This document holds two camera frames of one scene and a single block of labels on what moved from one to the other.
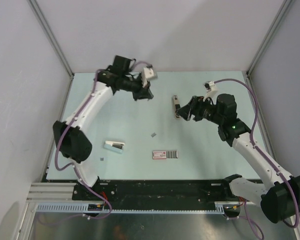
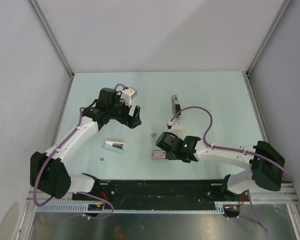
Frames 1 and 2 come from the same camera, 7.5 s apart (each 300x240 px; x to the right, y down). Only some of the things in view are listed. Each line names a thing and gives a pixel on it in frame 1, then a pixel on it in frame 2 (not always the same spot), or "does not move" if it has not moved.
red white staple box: (159, 155) does not move
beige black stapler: (176, 106) does not move
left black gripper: (143, 93) -> (132, 122)
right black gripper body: (201, 104) -> (170, 156)
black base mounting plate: (156, 191) does not move
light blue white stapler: (116, 146) does not move
